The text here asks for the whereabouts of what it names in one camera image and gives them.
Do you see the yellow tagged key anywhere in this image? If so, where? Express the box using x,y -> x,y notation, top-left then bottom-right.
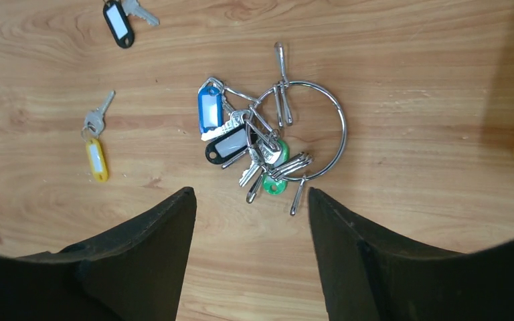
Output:
80,90 -> 116,183

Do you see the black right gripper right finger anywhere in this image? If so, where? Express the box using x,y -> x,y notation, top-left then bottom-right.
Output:
309,188 -> 514,320

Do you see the large silver keyring with clips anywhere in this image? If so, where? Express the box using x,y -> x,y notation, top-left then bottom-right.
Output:
220,41 -> 348,217

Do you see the green tagged key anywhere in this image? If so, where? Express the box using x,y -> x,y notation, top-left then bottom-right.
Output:
239,138 -> 289,195

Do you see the black tagged key loose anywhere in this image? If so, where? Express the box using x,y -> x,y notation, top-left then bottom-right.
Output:
102,0 -> 160,49

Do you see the blue tagged key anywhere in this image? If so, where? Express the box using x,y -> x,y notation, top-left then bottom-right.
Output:
197,77 -> 251,141

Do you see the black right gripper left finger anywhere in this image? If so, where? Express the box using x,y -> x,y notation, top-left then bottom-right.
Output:
0,187 -> 197,320

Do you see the black tagged key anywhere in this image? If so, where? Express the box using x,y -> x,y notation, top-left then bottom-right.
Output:
102,0 -> 160,49
205,124 -> 248,165

